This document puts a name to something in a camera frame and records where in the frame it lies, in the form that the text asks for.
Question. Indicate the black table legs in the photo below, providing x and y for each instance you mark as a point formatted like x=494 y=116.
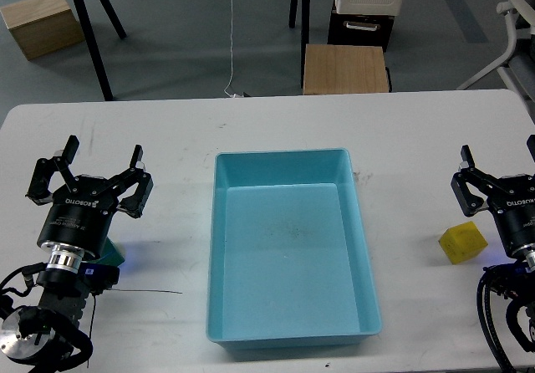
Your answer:
x=92 y=45
x=304 y=31

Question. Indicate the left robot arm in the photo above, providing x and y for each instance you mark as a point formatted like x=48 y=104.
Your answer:
x=43 y=303

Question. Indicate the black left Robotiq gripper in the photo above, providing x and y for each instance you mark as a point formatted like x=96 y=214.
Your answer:
x=82 y=210

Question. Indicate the light blue plastic bin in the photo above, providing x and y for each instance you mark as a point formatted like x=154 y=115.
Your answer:
x=289 y=262

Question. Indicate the wooden box left floor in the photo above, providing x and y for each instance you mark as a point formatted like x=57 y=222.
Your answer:
x=42 y=27

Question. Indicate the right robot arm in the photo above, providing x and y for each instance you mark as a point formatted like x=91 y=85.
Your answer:
x=515 y=283

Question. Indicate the yellow block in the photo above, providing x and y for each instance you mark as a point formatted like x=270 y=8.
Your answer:
x=462 y=242

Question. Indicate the white office chair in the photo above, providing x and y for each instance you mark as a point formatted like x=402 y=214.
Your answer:
x=515 y=66

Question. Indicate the black table legs centre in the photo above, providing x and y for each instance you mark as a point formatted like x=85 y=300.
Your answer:
x=304 y=31

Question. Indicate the black storage crate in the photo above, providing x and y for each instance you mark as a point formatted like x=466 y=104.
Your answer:
x=360 y=30

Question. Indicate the black table legs left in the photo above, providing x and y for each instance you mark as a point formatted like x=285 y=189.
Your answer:
x=92 y=45

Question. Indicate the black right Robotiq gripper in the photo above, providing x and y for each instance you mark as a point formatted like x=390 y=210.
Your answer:
x=510 y=200

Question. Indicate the green block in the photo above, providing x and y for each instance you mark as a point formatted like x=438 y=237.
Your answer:
x=111 y=255

